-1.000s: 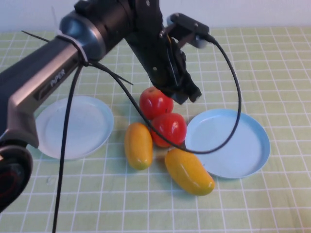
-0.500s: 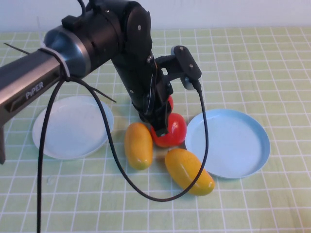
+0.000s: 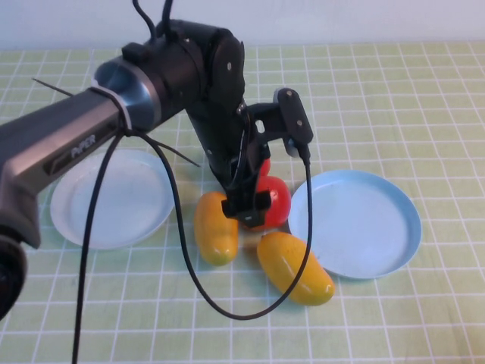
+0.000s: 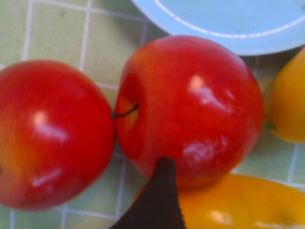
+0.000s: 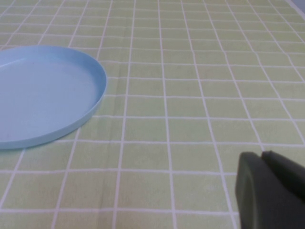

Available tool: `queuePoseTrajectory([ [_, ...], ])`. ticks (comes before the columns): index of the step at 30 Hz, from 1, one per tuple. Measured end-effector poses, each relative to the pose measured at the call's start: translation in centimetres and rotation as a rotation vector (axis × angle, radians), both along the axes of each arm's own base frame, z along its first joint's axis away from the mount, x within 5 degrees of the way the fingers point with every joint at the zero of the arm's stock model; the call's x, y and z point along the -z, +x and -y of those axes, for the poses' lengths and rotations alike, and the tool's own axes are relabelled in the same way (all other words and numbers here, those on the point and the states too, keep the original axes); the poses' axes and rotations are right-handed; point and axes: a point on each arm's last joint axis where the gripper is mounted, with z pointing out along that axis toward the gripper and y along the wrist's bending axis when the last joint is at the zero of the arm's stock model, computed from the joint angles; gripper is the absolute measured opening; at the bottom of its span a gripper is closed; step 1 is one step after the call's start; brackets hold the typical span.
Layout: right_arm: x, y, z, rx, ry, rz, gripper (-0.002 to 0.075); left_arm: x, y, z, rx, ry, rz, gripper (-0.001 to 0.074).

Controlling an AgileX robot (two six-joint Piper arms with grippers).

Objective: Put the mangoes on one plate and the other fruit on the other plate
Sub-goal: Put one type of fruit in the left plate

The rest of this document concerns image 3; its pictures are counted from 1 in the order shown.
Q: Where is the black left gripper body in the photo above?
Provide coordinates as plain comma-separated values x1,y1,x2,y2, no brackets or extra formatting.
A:
188,100,271,208

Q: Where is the yellow mango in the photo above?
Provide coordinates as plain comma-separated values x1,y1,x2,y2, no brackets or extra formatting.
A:
193,191,239,267
256,231,336,307

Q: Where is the light blue round plate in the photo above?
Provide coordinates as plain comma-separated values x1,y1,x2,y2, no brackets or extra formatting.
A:
287,169,423,281

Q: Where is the white round plate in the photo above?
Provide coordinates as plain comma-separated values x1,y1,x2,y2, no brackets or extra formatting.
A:
50,149,178,250

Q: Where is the green checked tablecloth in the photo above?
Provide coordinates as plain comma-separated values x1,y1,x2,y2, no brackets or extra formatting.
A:
0,41,485,364

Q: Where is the thin black cable tie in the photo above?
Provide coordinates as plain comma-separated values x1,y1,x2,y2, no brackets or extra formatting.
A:
32,77,202,168

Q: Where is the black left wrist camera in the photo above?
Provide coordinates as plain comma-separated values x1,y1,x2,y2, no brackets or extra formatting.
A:
244,86,314,158

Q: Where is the white cable tie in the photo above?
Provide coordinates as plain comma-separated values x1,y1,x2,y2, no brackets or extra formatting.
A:
92,77,134,134

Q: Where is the black arm loop cable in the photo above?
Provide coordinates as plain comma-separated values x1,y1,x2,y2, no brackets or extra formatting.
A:
131,0,176,41

